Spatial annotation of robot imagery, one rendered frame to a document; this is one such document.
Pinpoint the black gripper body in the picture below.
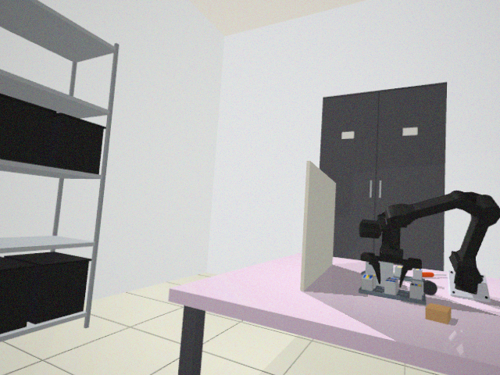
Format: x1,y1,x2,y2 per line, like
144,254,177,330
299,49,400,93
361,239,422,270

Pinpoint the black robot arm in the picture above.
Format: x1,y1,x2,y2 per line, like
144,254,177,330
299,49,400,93
359,191,500,295

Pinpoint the tan rectangular block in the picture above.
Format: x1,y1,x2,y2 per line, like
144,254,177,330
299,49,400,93
426,303,452,324

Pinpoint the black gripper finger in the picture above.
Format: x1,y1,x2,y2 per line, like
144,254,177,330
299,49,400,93
399,267,413,288
369,262,380,284

